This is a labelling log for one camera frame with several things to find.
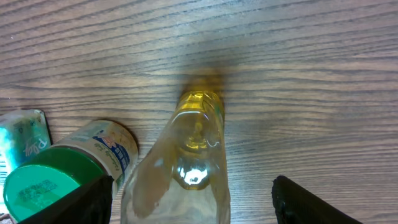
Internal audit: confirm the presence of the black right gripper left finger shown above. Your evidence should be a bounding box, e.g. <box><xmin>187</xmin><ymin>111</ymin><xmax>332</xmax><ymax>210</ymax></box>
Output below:
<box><xmin>19</xmin><ymin>175</ymin><xmax>114</xmax><ymax>224</ymax></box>

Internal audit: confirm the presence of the small teal white box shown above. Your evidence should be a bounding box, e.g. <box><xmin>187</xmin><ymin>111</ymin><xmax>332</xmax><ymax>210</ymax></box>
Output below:
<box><xmin>1</xmin><ymin>109</ymin><xmax>52</xmax><ymax>186</ymax></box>

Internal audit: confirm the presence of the green lid white jar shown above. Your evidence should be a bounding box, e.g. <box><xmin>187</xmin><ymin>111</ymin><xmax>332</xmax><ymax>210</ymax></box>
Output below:
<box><xmin>3</xmin><ymin>120</ymin><xmax>138</xmax><ymax>222</ymax></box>

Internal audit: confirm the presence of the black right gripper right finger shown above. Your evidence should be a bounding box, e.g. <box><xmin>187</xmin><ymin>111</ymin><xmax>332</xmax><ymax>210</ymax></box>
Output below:
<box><xmin>272</xmin><ymin>175</ymin><xmax>361</xmax><ymax>224</ymax></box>

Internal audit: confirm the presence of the yellow liquid bottle silver cap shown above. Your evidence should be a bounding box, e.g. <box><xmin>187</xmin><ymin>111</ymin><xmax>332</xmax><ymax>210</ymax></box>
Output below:
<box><xmin>121</xmin><ymin>91</ymin><xmax>231</xmax><ymax>223</ymax></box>

